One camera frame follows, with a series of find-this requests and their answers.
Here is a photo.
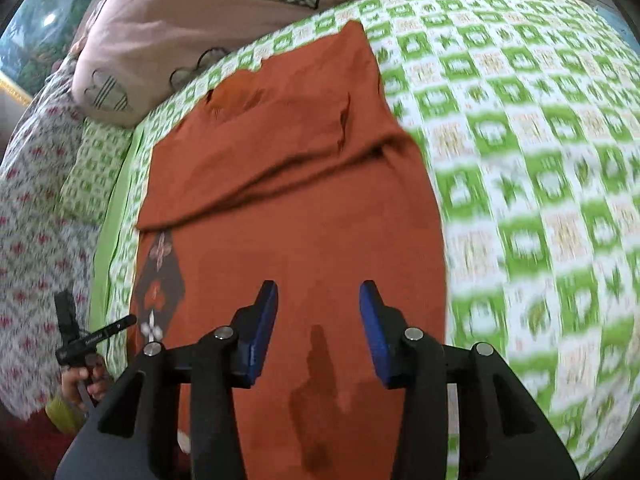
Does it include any pink pillow with plaid hearts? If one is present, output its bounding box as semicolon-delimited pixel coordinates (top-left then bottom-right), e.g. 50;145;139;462
70;0;583;128

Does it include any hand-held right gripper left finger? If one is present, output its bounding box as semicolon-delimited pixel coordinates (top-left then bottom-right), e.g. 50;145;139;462
55;280;279;480

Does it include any green checked pillow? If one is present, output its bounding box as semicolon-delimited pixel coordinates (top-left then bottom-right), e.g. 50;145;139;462
60;120;136;223

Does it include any wall poster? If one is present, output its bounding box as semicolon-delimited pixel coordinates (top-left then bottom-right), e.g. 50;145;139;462
0;0;121;106

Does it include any green checked bedsheet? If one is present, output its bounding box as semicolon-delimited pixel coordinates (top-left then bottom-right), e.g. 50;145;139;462
90;0;640;480

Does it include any orange knit garment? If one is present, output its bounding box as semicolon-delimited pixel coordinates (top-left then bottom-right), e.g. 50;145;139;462
129;20;448;480

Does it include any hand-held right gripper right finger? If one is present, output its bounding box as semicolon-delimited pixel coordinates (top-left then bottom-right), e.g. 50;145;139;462
359;280;581;480

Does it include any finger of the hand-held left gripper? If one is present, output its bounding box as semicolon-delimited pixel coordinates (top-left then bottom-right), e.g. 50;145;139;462
82;314;137;348

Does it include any floral blanket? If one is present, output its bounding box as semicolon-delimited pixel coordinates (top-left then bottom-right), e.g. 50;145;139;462
0;55;108;421

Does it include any person's left hand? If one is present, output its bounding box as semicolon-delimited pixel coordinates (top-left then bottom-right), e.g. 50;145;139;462
61;357;110;408

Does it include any dark red cloth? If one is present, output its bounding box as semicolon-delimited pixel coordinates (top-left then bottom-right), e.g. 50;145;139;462
0;407;78;480

